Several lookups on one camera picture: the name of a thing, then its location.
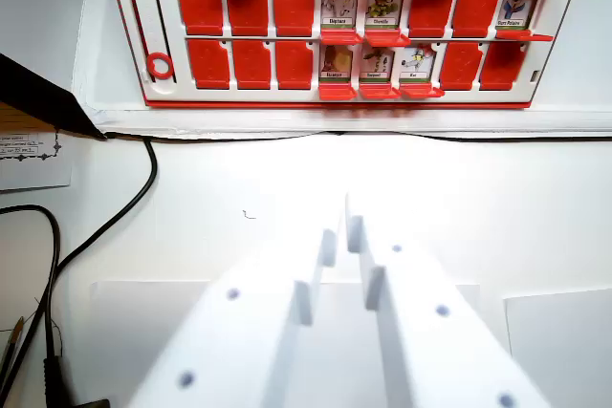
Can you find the blank white paper sheet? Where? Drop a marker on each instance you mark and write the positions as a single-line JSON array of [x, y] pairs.
[[564, 346]]

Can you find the thin brown pencil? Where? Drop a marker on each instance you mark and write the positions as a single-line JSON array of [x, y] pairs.
[[10, 346]]

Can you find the white base panel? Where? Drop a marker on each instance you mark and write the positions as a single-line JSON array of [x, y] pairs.
[[115, 116]]

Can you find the printed white paper sheet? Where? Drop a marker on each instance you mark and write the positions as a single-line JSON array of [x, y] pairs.
[[28, 169]]

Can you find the black box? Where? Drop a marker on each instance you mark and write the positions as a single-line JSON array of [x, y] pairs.
[[43, 97]]

